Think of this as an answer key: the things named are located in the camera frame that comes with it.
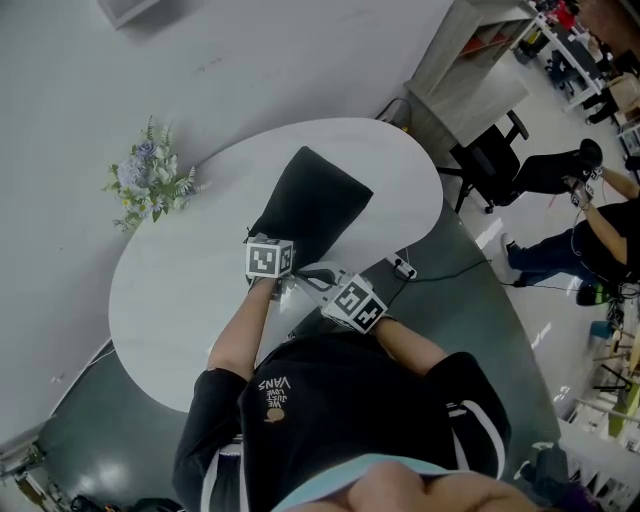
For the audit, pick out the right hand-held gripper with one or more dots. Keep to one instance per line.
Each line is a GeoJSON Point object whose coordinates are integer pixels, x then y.
{"type": "Point", "coordinates": [357, 302]}

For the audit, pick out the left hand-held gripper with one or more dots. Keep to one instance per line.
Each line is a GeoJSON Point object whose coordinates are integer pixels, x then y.
{"type": "Point", "coordinates": [265, 257]}

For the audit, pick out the black pouch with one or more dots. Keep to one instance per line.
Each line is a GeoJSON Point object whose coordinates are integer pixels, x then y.
{"type": "Point", "coordinates": [315, 200]}

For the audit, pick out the person's right forearm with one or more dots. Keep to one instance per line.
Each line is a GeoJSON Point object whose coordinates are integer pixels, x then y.
{"type": "Point", "coordinates": [410, 345]}

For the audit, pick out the person's left forearm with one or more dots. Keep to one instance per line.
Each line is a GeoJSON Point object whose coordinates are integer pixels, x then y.
{"type": "Point", "coordinates": [240, 330]}

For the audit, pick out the white power strip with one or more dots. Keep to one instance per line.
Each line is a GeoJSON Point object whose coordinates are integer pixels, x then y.
{"type": "Point", "coordinates": [402, 267]}

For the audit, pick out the person's black t-shirt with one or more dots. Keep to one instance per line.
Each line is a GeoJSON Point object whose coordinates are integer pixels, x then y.
{"type": "Point", "coordinates": [340, 400]}

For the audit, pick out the blue and white flower bouquet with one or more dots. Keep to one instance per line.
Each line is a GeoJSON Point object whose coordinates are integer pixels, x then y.
{"type": "Point", "coordinates": [150, 175]}

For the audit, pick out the person's light blue face mask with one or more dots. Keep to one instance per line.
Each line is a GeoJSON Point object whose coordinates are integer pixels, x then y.
{"type": "Point", "coordinates": [350, 467]}

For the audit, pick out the black office chair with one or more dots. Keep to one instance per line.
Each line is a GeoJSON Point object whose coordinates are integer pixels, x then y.
{"type": "Point", "coordinates": [545, 172]}
{"type": "Point", "coordinates": [487, 160]}

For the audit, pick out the person's face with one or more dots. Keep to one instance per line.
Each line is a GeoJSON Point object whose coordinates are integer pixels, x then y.
{"type": "Point", "coordinates": [425, 490]}

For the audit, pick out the grey wooden shelf cabinet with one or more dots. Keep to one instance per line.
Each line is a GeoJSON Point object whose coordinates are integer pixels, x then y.
{"type": "Point", "coordinates": [460, 75]}

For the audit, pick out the blue stool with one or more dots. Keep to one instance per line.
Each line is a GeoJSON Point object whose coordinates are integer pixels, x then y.
{"type": "Point", "coordinates": [604, 334]}

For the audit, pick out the black trash bin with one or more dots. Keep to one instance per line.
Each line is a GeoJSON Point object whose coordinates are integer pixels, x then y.
{"type": "Point", "coordinates": [532, 45]}

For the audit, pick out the white office desk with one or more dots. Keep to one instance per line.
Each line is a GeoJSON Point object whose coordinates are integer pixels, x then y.
{"type": "Point", "coordinates": [575, 55]}

